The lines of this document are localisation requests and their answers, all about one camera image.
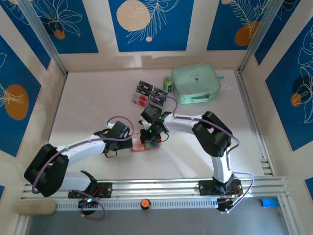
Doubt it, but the white slotted cable duct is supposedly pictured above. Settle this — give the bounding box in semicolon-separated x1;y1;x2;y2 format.
56;197;219;211

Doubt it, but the green cylinder can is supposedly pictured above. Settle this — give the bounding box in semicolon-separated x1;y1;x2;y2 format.
163;75;174;94

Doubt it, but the small blue object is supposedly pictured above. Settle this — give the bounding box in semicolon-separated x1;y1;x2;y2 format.
261;197;279;209

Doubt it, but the white surgical mask packet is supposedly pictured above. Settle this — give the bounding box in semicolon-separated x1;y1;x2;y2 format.
217;74;232;91

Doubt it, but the black base controller box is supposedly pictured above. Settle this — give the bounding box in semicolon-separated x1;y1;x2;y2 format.
217;195;242;213
78;197;98;216

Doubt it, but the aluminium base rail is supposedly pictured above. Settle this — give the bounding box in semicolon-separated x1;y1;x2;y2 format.
21;176;291;200

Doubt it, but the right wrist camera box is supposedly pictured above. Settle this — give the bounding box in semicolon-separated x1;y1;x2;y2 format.
141;106;162;122

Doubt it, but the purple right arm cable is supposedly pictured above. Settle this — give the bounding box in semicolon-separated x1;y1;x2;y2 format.
146;95;255;215

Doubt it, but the aluminium side rail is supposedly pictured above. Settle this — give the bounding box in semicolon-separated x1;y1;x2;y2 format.
36;73;68;182
234;70;276;177

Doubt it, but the clear acrylic card stand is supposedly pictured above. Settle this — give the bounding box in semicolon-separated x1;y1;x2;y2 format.
131;82;170;118

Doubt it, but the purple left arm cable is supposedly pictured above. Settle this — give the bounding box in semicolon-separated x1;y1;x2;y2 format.
31;115;134;221

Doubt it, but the mint green medicine bag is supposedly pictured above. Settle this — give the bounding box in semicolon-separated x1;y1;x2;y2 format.
170;63;222;105

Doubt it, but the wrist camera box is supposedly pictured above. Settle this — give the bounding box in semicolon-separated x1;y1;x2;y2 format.
141;106;162;122
107;121;131;139

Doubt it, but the aluminium frame post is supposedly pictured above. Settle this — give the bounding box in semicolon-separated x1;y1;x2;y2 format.
17;0;68;76
237;0;287;73

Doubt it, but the orange card holder wallet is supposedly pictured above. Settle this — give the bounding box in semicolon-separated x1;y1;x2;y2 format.
131;132;161;152

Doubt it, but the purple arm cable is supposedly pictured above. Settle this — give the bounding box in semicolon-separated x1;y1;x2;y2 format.
146;95;255;215
31;115;134;221

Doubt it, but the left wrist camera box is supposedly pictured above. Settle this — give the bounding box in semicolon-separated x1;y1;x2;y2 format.
107;121;131;139

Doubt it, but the orange round knob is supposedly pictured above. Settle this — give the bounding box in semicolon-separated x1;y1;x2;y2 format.
140;198;152;212

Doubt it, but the beige foam pad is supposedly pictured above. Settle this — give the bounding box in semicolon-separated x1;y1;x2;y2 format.
16;199;57;216

